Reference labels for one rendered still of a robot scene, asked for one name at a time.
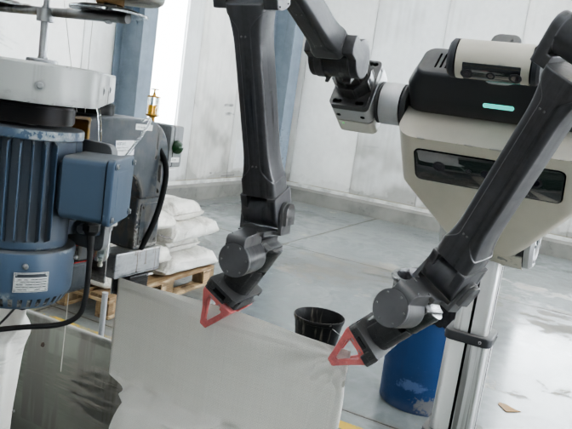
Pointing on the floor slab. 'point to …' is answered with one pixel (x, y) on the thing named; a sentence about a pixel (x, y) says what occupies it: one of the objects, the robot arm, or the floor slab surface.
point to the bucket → (318, 323)
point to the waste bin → (414, 363)
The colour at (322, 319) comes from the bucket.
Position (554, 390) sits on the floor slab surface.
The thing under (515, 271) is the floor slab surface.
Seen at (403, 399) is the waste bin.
